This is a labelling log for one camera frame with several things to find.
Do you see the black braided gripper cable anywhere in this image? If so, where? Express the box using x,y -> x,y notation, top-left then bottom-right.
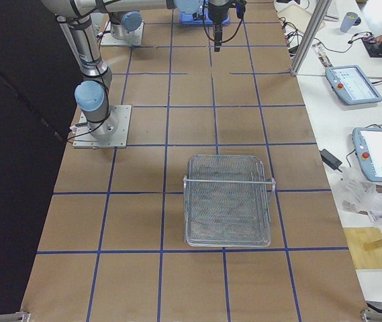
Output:
201,0 -> 246,44

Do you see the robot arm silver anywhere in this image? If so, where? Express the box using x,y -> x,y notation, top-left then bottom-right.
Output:
109,11 -> 142,40
42,1 -> 235,140

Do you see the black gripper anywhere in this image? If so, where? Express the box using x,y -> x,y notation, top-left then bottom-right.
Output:
207,1 -> 228,52

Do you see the light blue cup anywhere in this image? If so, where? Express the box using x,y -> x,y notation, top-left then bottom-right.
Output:
340,11 -> 361,33

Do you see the teach pendant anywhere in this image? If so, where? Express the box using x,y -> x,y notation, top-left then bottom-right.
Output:
352,127 -> 382,182
325,65 -> 382,105

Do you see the aluminium frame post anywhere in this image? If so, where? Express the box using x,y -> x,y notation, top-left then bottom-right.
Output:
290,0 -> 332,76

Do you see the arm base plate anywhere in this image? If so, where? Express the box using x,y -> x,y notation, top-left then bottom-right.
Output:
72,105 -> 132,149
101,22 -> 144,47

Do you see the near teach pendant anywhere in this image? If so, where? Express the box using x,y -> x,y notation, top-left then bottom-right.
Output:
352,127 -> 382,182

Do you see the aluminium corner post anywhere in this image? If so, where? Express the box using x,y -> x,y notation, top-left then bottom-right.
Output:
0,311 -> 31,322

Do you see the crumpled plastic bag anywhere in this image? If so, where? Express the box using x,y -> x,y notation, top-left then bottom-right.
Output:
335,166 -> 382,223

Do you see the wooden board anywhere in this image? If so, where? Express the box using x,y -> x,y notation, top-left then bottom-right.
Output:
344,227 -> 382,270

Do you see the black power adapter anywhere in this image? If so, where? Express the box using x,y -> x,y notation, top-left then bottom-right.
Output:
320,149 -> 342,170

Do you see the far teach pendant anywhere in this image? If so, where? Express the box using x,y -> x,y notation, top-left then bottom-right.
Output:
325,65 -> 382,105

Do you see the wire mesh basket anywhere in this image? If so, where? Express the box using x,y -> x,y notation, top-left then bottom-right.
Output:
183,154 -> 276,248

